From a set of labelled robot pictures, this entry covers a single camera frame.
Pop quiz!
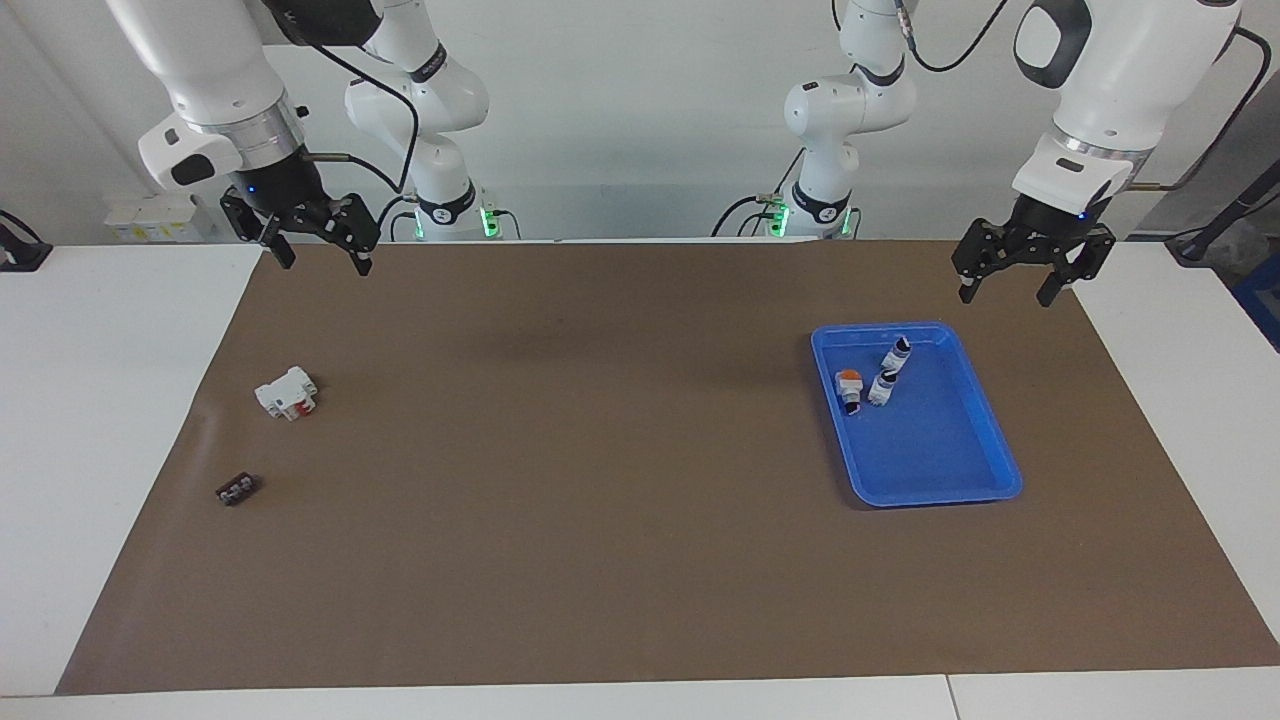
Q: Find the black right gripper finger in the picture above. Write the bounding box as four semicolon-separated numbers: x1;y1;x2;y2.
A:
220;190;296;269
320;195;381;277

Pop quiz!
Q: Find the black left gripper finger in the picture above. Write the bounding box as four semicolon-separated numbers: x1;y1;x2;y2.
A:
951;222;1019;303
1037;232;1116;308

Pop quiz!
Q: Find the white box with yellow labels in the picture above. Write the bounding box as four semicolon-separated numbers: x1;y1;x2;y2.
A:
103;193;216;244

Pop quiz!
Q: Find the black stand with pole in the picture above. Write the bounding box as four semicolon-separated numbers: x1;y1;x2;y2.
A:
1165;160;1280;266

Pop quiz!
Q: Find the white circuit breaker red lever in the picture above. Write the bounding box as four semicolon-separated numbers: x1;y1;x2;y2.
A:
254;366;319;422

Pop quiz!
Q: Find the blue crate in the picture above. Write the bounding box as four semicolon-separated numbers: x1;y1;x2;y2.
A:
1232;255;1280;351

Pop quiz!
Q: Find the blue plastic tray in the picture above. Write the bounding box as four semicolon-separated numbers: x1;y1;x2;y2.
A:
811;321;1024;509

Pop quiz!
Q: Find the brown table mat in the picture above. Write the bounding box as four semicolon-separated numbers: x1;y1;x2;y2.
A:
55;240;1280;696

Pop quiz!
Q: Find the black right base cable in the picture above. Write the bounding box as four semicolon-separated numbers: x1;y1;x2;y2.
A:
372;193;416;243

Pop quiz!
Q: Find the black base cable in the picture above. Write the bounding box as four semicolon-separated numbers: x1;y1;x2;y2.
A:
712;150;806;238
372;193;416;243

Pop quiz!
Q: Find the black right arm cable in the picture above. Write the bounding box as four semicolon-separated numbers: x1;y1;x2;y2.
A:
300;40;421;196

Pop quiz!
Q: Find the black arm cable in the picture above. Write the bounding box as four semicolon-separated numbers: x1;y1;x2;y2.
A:
1130;25;1273;191
300;40;421;196

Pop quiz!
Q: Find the black cable on shoulder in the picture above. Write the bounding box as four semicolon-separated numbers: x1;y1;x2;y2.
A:
895;0;1011;73

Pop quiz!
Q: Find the black clamp mount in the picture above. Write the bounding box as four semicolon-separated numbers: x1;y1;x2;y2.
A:
0;210;53;273

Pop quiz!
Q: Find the black left base cable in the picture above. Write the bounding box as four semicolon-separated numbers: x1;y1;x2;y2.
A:
712;150;806;238

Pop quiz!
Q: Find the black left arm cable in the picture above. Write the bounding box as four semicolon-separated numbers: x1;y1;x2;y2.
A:
1130;25;1273;191

